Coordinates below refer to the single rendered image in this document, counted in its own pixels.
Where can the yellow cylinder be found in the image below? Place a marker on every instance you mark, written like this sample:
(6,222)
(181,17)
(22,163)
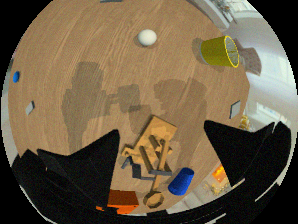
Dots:
(219,51)

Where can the blue ball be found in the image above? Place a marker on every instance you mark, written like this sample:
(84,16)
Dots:
(16,77)

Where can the white ball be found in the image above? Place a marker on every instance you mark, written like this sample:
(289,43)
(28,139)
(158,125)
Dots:
(146,37)

